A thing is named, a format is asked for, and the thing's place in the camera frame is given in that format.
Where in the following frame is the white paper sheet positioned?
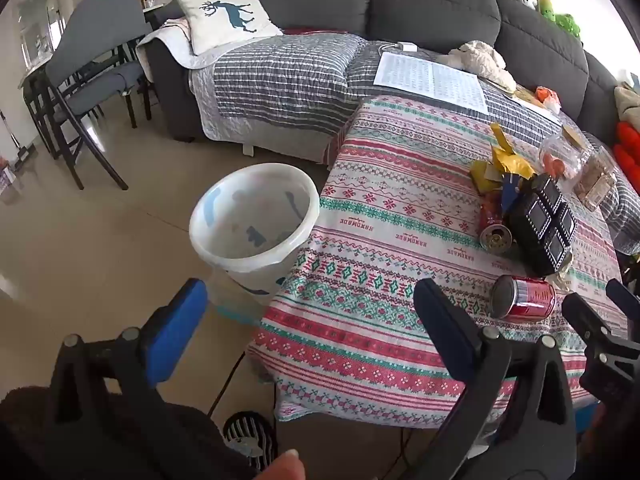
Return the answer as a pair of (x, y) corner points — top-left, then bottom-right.
(374, 52), (490, 114)

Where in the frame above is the blue wrapper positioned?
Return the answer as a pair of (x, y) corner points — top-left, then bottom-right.
(499, 172), (527, 212)

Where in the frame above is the clear bag of nuts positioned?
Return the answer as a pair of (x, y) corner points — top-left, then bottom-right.
(571, 145), (619, 212)

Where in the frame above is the clear plastic storage tub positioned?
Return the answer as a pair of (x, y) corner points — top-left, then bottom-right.
(206, 265), (287, 322)

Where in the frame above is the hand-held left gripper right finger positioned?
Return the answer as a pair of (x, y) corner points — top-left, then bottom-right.
(400, 278), (578, 480)

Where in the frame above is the beige plush toy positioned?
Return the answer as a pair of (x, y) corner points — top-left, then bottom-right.
(436, 40), (517, 92)

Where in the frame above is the striped black white slipper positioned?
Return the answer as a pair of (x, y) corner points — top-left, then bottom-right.
(222, 411), (278, 471)

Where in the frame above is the white plastic bin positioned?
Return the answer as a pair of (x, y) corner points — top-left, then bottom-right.
(189, 162), (321, 306)

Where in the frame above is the grey sofa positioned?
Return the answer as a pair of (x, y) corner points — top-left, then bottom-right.
(149, 0), (626, 143)

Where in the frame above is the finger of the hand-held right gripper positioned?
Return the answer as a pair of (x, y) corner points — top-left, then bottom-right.
(605, 278), (640, 312)
(561, 291), (622, 357)

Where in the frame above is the black cable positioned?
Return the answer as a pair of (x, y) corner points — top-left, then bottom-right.
(207, 352), (248, 418)

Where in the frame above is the dining table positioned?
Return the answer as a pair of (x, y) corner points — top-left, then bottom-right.
(19, 52), (68, 158)

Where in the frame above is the yellow foil wrapper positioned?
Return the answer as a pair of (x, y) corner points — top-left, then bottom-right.
(489, 122), (537, 182)

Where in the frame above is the floor mop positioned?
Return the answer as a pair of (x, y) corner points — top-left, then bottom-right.
(0, 109), (38, 171)

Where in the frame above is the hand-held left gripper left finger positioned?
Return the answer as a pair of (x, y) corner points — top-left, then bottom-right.
(47, 278), (226, 480)

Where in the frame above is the white deer print pillow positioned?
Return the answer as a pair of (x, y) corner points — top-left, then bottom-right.
(175, 0), (284, 56)

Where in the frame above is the black studded box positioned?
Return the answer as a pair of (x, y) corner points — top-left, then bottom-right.
(505, 174), (579, 277)

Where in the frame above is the red orange cushion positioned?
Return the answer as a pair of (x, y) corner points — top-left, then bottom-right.
(612, 120), (640, 187)

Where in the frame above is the patterned tablecloth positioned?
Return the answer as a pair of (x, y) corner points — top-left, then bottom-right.
(247, 95), (631, 429)

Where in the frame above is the red drink can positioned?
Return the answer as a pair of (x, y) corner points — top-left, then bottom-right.
(479, 191), (514, 252)
(489, 274), (557, 323)

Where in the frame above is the grey striped quilt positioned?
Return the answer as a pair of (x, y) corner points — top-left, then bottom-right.
(136, 22), (640, 257)

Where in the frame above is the orange white toy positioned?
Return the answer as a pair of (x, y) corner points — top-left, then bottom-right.
(534, 86), (564, 114)

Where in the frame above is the person's left hand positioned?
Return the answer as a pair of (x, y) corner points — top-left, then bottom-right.
(259, 450), (307, 480)

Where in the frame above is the clear plastic container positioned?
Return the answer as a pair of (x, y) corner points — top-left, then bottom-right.
(536, 134), (592, 182)

